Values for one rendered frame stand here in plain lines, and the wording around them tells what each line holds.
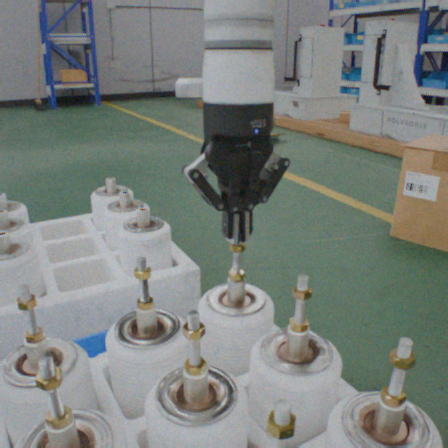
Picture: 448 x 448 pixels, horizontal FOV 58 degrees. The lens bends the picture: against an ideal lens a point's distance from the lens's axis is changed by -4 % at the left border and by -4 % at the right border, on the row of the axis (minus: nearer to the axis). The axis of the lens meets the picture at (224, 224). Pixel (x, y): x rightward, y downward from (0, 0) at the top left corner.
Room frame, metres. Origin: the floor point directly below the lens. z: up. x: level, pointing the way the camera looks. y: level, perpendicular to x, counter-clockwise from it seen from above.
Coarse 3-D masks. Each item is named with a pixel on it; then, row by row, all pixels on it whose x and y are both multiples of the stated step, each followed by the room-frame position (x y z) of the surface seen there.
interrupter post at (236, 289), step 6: (228, 282) 0.45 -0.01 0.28; (234, 282) 0.44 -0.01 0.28; (240, 282) 0.44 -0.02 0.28; (228, 288) 0.45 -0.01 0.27; (234, 288) 0.44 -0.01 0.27; (240, 288) 0.44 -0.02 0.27; (228, 294) 0.45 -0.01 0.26; (234, 294) 0.44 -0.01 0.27; (240, 294) 0.44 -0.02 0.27; (228, 300) 0.45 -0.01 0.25; (234, 300) 0.44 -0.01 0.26; (240, 300) 0.44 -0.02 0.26
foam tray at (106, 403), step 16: (96, 368) 0.40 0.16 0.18; (96, 384) 0.38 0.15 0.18; (96, 400) 0.36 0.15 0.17; (112, 400) 0.35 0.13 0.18; (336, 400) 0.36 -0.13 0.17; (0, 416) 0.32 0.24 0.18; (112, 416) 0.33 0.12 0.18; (144, 416) 0.33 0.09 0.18; (0, 432) 0.30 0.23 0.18; (128, 432) 0.31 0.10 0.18; (144, 432) 0.31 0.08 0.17; (256, 432) 0.31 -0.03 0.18
